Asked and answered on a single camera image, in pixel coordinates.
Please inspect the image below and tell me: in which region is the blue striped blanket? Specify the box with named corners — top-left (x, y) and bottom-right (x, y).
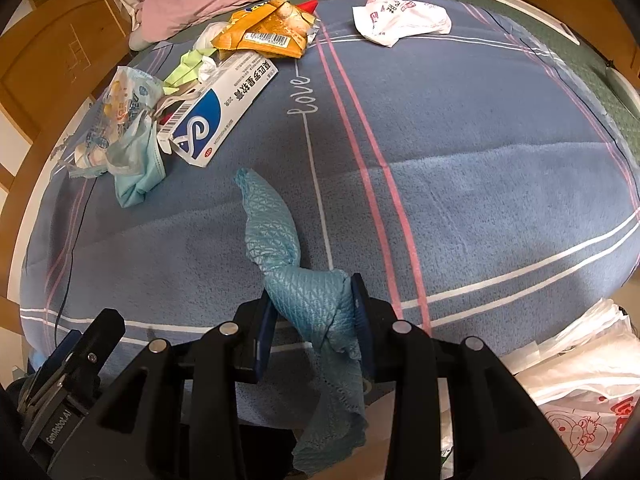
top-left (20, 0), bottom-right (639, 377)

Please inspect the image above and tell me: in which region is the clear printed plastic bag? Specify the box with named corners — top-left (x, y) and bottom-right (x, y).
top-left (65, 66), bottom-right (164, 179)

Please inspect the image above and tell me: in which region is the white oval device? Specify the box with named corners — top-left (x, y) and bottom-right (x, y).
top-left (605, 65), bottom-right (640, 118)

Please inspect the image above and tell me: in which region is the yellow chip bag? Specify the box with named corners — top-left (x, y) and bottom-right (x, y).
top-left (212, 0), bottom-right (319, 60)

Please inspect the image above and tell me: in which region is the white flat board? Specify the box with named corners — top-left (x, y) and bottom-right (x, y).
top-left (492, 0), bottom-right (580, 46)

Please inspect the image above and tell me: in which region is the white pink wrapper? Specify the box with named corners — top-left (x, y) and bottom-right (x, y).
top-left (352, 0), bottom-right (452, 48)

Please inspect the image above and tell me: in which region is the green crumpled paper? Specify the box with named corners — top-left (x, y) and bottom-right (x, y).
top-left (163, 48), bottom-right (216, 96)

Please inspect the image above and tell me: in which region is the white plastic bag red print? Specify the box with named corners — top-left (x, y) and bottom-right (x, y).
top-left (502, 299), bottom-right (639, 476)

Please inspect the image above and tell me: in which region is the white blue medicine box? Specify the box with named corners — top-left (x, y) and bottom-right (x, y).
top-left (155, 51), bottom-right (278, 168)

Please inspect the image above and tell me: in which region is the red wrapper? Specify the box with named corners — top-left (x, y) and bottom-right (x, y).
top-left (296, 0), bottom-right (319, 14)

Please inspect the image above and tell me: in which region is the light blue cloth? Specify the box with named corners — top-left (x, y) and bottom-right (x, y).
top-left (234, 168), bottom-right (368, 476)

